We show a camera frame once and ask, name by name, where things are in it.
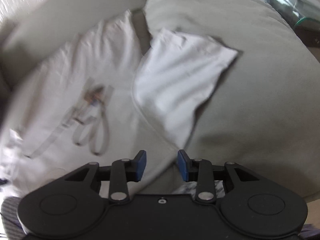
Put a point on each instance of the white printed t-shirt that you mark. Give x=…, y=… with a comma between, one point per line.
x=101, y=97

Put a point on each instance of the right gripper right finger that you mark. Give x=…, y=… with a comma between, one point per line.
x=200, y=171

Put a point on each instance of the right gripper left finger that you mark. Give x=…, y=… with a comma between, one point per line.
x=120, y=173

